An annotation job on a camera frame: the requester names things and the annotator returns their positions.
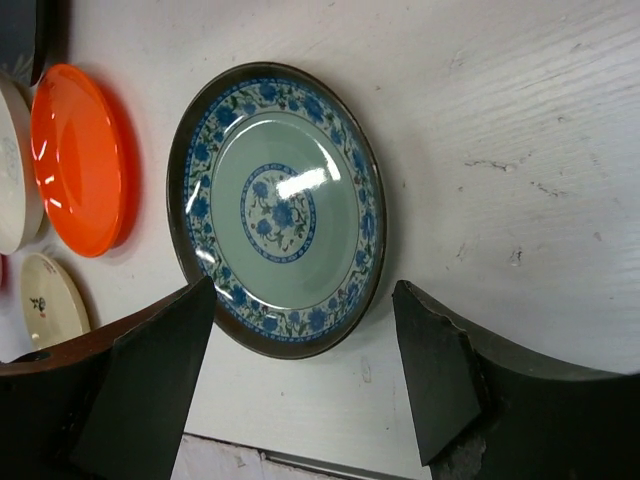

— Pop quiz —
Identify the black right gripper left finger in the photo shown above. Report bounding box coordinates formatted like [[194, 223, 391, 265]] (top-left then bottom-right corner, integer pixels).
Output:
[[1, 277, 216, 479]]

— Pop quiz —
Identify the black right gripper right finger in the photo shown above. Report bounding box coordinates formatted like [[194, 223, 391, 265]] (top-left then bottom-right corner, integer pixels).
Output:
[[392, 280, 639, 479]]

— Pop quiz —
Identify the orange round plate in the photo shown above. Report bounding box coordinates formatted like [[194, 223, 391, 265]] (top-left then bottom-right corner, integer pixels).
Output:
[[30, 63, 141, 258]]

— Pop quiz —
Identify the dark floral square plate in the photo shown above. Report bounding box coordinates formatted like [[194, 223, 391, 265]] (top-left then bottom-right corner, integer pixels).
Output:
[[1, 0, 55, 87]]

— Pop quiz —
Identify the small cream printed plate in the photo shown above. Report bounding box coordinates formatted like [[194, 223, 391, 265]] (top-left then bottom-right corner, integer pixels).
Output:
[[20, 253, 91, 350]]

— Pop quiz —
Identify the cream round plate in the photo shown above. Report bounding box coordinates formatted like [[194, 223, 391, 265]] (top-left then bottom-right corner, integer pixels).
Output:
[[0, 75, 44, 255]]

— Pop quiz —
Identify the blue floral round plate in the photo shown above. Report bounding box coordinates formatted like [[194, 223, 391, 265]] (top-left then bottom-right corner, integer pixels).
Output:
[[166, 62, 387, 360]]

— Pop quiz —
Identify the aluminium rail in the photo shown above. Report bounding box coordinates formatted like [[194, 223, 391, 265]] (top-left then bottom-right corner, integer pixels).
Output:
[[171, 434, 400, 479]]

